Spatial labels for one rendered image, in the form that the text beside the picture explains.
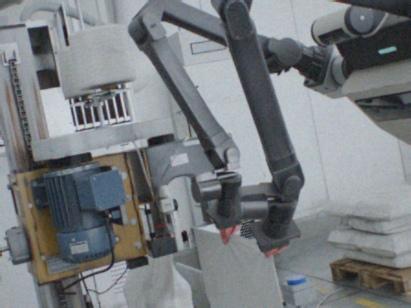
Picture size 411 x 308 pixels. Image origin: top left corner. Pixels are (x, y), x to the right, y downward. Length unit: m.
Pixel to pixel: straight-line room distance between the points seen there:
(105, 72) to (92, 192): 0.32
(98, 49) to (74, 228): 0.47
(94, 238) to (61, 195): 0.14
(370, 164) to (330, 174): 0.50
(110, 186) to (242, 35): 0.68
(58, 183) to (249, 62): 0.72
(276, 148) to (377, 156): 6.10
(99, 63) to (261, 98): 0.64
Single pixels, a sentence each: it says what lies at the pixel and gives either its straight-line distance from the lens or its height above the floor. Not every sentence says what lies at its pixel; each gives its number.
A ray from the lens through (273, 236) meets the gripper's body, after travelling 1.46.
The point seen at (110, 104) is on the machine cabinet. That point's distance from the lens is 4.91.
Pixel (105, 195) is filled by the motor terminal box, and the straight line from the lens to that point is 1.71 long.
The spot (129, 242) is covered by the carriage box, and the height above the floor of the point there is 1.07.
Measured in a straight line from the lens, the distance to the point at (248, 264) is 1.70.
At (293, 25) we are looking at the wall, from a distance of 7.01.
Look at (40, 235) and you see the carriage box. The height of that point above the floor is 1.16.
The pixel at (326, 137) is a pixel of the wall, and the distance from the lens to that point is 7.06.
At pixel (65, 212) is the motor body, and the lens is 1.78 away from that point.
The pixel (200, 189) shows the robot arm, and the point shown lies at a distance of 1.64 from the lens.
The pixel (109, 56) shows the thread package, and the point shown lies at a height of 1.60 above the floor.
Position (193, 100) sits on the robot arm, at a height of 1.44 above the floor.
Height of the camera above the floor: 1.39
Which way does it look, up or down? 3 degrees down
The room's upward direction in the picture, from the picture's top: 11 degrees counter-clockwise
